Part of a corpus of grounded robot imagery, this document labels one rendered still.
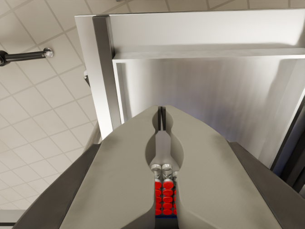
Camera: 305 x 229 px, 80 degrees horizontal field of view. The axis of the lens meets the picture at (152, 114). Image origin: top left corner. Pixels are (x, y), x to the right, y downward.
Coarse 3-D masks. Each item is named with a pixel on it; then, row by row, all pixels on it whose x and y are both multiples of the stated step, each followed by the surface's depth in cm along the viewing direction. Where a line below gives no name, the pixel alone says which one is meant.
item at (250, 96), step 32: (128, 64) 27; (160, 64) 27; (192, 64) 27; (224, 64) 27; (256, 64) 27; (288, 64) 26; (128, 96) 30; (160, 96) 30; (192, 96) 29; (224, 96) 29; (256, 96) 29; (288, 96) 28; (224, 128) 33; (256, 128) 33; (288, 128) 29; (160, 160) 37
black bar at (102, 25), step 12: (96, 24) 22; (108, 24) 23; (96, 36) 23; (108, 36) 23; (108, 48) 24; (108, 60) 25; (108, 72) 26; (108, 84) 27; (108, 96) 28; (108, 108) 29; (120, 120) 30
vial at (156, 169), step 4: (156, 164) 38; (152, 168) 37; (156, 168) 37; (160, 168) 37; (156, 172) 36; (160, 172) 36; (156, 176) 35; (160, 176) 36; (156, 180) 34; (160, 180) 35; (156, 184) 34; (160, 184) 34; (156, 188) 35
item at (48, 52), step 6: (48, 48) 111; (0, 54) 101; (6, 54) 104; (12, 54) 103; (18, 54) 103; (24, 54) 104; (30, 54) 105; (36, 54) 105; (42, 54) 106; (48, 54) 110; (6, 60) 103; (12, 60) 103; (18, 60) 104; (24, 60) 106
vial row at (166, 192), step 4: (176, 172) 39; (176, 176) 38; (176, 180) 37; (160, 188) 36; (164, 188) 36; (156, 192) 36; (160, 192) 36; (164, 192) 36; (168, 192) 36; (172, 192) 36
